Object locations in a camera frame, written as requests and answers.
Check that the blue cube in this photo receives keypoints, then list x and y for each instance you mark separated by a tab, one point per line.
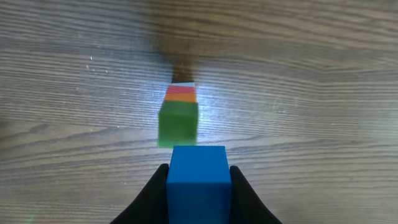
199	180

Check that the orange cube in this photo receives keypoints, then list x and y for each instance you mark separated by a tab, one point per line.
181	98

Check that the green cube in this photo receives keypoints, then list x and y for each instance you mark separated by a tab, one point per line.
178	124

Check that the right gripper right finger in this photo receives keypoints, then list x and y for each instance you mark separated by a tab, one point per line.
245	202

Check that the red cube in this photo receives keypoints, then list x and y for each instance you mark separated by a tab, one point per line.
181	90

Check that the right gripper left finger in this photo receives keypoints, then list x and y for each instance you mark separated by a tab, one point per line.
152	199

